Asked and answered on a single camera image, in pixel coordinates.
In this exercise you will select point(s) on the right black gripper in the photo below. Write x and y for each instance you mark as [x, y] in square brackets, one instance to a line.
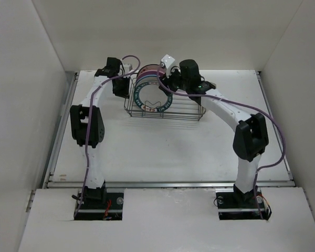
[168, 80]

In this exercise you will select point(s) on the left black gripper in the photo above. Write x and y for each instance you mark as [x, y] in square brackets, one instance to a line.
[123, 93]

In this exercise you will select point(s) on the dark wire dish rack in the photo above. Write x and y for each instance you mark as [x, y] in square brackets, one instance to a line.
[182, 108]

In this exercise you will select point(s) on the green rimmed white plate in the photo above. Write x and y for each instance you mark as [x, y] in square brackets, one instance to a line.
[150, 98]

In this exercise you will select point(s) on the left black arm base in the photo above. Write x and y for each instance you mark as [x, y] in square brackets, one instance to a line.
[98, 204]

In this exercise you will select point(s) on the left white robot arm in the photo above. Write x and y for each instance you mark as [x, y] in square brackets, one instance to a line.
[87, 126]

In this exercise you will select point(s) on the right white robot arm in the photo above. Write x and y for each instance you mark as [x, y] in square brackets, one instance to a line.
[250, 130]

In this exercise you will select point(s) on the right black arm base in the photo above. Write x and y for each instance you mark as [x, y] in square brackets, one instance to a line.
[233, 205]

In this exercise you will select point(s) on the pink plate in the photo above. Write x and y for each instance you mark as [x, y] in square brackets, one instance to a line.
[147, 74]

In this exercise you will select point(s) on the white plate with red print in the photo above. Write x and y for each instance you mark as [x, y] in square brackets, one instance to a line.
[148, 68]

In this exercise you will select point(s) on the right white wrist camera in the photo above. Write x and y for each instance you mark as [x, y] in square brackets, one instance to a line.
[168, 62]

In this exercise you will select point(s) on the aluminium rail frame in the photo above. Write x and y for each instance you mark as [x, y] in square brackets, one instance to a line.
[151, 153]

